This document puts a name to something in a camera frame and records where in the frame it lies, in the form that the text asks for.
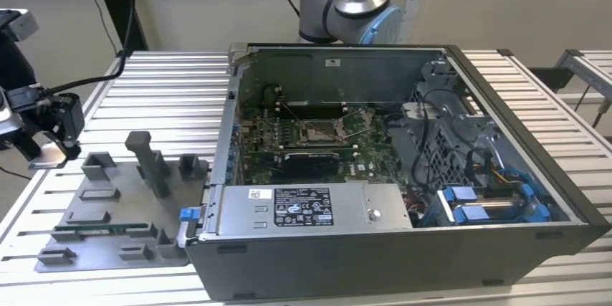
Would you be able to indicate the perforated metal drive cage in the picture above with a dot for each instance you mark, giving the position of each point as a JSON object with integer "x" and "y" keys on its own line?
{"x": 444, "y": 148}

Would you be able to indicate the aluminium slat side table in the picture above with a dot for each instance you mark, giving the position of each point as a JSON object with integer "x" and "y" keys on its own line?
{"x": 588, "y": 66}

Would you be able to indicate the hard disk in blue carrier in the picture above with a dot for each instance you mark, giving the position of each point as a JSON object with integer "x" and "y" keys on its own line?
{"x": 458, "y": 193}
{"x": 470, "y": 214}

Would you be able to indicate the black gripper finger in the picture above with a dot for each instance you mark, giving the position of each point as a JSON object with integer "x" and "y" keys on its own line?
{"x": 72, "y": 150}
{"x": 28, "y": 146}

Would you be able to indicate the blue case release latch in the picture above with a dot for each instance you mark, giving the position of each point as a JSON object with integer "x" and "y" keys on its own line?
{"x": 186, "y": 214}

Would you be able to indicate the black open PC case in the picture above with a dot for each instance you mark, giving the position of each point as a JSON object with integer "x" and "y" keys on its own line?
{"x": 334, "y": 270}

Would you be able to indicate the silver power supply unit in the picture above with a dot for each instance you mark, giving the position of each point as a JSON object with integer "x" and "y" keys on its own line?
{"x": 238, "y": 213}

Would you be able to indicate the CPU socket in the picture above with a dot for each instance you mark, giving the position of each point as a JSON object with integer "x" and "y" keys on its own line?
{"x": 317, "y": 134}

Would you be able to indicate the black graphics card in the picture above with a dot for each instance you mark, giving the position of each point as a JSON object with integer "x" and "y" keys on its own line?
{"x": 310, "y": 166}

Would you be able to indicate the grey plastic parts rack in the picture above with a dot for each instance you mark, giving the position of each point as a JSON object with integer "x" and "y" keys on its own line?
{"x": 124, "y": 195}

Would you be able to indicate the small grey camera box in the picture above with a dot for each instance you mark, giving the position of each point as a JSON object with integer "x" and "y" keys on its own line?
{"x": 21, "y": 24}

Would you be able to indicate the green motherboard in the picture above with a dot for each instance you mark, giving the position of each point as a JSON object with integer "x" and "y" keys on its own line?
{"x": 370, "y": 130}

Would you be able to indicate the silver square CPU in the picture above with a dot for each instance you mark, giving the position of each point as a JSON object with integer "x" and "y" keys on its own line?
{"x": 48, "y": 158}

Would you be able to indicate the green RAM stick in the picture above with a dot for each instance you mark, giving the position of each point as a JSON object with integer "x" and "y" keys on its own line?
{"x": 100, "y": 228}

